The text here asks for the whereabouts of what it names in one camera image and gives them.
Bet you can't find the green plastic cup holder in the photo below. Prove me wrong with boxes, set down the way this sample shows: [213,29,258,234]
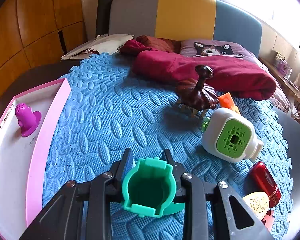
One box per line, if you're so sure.
[122,157,185,218]

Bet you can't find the white green square bottle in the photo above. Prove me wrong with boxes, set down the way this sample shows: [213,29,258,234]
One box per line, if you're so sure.
[202,107,263,163]

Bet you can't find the brown mushroom wooden massager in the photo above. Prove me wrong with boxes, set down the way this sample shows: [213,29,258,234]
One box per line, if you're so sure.
[176,65,219,118]

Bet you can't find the red metallic case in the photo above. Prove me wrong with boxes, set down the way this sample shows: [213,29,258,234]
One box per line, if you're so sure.
[249,161,281,208]

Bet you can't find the orange linked cube blocks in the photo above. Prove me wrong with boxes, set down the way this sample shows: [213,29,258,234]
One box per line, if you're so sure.
[218,93,241,115]

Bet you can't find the cream yellow egg shaped object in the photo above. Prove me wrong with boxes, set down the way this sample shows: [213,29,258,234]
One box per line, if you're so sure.
[242,191,269,220]

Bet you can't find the purple perforated plastic toy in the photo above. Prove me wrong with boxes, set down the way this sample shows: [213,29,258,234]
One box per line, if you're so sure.
[15,103,42,137]

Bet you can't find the blue foam puzzle mat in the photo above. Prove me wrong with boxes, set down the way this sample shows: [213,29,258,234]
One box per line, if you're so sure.
[42,54,293,239]

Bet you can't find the pink white shallow tray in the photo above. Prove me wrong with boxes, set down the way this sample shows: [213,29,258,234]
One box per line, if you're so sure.
[0,78,71,239]

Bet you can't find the dark red folded blanket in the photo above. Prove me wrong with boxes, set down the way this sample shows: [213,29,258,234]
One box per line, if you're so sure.
[120,40,276,100]

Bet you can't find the purple cat face pillow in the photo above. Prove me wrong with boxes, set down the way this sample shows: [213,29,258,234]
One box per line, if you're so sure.
[180,39,254,62]

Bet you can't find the beige canvas bag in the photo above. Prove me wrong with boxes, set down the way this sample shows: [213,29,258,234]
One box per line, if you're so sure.
[61,34,134,61]

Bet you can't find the black low table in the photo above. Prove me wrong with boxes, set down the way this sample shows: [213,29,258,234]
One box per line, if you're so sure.
[0,60,80,118]

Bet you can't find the wooden side shelf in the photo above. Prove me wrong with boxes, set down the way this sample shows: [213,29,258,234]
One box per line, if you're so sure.
[258,56,300,128]

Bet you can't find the purple box on shelf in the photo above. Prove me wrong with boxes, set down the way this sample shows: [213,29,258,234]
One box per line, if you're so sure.
[274,51,292,79]

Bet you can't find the grey yellow blue headboard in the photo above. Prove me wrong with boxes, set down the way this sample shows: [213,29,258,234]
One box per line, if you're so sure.
[109,0,262,55]

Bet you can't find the wooden panel wardrobe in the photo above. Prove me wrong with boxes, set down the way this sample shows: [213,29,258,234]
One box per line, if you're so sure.
[0,0,87,97]

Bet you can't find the black rolled yoga mat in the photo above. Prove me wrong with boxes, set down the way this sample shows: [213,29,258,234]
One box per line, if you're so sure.
[95,0,113,36]

